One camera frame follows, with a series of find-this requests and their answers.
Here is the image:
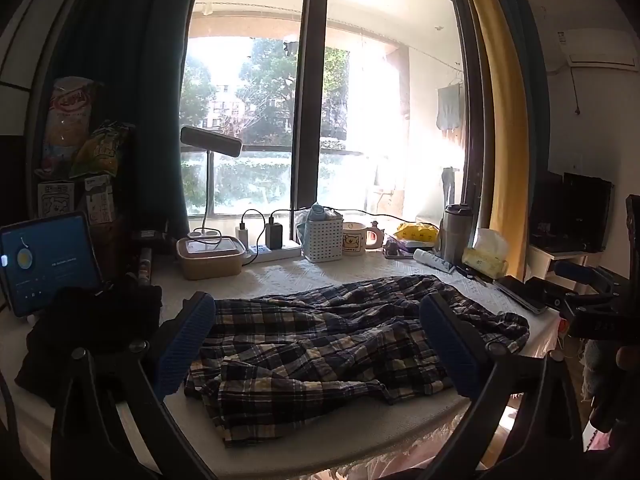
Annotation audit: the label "pink snack bag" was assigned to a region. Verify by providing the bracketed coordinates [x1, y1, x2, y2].
[41, 76, 98, 173]

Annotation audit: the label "white printed carton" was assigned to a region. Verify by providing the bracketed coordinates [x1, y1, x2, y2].
[84, 175, 115, 223]
[37, 181, 76, 218]

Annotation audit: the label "white desk lamp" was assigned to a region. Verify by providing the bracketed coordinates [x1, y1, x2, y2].
[180, 126, 243, 241]

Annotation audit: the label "dark blue curtain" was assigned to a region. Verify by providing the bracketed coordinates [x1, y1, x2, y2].
[30, 0, 208, 241]

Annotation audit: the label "white power strip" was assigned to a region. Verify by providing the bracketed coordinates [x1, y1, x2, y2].
[244, 240, 303, 265]

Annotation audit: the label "tablet with blue screen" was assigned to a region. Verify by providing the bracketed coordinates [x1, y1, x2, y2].
[0, 211, 104, 318]

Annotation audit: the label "grey steel tumbler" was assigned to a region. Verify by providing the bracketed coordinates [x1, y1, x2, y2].
[440, 203, 473, 267]

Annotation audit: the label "white air conditioner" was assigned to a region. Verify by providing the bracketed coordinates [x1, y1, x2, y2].
[547, 27, 640, 76]

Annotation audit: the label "person's right hand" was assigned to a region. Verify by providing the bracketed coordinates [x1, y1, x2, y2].
[616, 344, 640, 372]

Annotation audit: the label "black phone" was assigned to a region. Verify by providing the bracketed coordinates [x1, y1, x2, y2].
[494, 275, 550, 316]

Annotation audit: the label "grey labelled cylinder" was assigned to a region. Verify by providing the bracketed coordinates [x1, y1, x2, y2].
[139, 247, 155, 287]

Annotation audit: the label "yellow curtain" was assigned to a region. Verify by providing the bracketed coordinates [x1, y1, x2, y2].
[456, 0, 531, 281]

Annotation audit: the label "black open box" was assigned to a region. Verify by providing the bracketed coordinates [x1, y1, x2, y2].
[529, 171, 615, 255]

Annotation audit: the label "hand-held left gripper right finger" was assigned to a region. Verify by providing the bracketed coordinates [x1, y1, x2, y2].
[419, 292, 586, 480]

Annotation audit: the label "green snack bag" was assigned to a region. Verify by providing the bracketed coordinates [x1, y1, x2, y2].
[70, 121, 136, 178]

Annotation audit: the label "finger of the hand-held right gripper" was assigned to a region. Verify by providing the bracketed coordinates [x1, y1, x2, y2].
[552, 290, 603, 318]
[554, 259, 621, 295]

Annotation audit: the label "black charger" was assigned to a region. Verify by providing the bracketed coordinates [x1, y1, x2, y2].
[265, 217, 284, 251]

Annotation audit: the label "yellow printed packet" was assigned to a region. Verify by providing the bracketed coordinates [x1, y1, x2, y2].
[395, 221, 441, 246]

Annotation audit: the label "dark patterned pouch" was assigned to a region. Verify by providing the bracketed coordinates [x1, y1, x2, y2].
[383, 237, 416, 260]

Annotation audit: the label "black cloth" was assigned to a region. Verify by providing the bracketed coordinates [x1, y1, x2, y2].
[15, 285, 163, 407]

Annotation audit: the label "clear plastic bag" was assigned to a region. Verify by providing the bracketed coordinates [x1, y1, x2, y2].
[294, 208, 313, 246]

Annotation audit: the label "blue plaid pants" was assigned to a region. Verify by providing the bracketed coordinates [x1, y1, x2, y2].
[184, 275, 531, 447]

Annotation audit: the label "hanging grey garment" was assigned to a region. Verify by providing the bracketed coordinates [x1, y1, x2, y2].
[436, 82, 463, 132]

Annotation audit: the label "yellow tissue pack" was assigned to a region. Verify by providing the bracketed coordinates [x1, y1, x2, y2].
[461, 228, 510, 278]

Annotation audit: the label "white bear mug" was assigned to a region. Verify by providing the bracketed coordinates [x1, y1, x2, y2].
[342, 222, 385, 258]

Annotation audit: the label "brown food container clear lid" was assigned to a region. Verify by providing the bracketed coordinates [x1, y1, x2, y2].
[176, 236, 247, 281]

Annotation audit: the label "white textured tablecloth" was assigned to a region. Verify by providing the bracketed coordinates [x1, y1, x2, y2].
[10, 249, 561, 476]

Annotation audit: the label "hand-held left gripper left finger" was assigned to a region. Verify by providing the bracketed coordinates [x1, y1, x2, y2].
[50, 290, 217, 480]

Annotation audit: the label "white plastic basket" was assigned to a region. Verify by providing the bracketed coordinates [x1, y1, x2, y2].
[302, 217, 345, 263]

